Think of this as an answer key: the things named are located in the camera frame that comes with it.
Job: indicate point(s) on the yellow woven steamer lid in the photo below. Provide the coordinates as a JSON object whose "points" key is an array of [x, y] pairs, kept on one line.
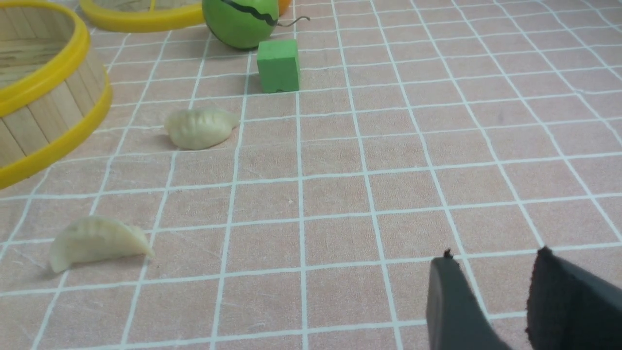
{"points": [[143, 16]]}

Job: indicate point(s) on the pale dumpling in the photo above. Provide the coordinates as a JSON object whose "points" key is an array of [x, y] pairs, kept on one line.
{"points": [[96, 238], [202, 128]]}

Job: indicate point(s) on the green toy watermelon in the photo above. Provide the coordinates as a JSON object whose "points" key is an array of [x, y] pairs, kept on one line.
{"points": [[243, 24]]}

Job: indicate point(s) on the bamboo steamer tray yellow rim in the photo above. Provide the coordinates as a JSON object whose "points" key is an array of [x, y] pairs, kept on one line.
{"points": [[54, 90]]}

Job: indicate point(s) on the pink checkered tablecloth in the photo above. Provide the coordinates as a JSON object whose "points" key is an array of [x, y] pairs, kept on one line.
{"points": [[490, 127]]}

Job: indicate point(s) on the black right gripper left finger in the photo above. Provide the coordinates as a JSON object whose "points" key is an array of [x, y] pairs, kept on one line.
{"points": [[454, 318]]}

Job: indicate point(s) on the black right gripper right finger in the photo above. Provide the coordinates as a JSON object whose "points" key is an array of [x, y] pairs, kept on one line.
{"points": [[569, 308]]}

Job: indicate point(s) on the green foam cube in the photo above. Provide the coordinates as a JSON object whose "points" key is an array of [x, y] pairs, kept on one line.
{"points": [[278, 66]]}

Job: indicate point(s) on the orange toy pear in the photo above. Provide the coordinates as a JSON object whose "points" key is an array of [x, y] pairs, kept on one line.
{"points": [[283, 6]]}

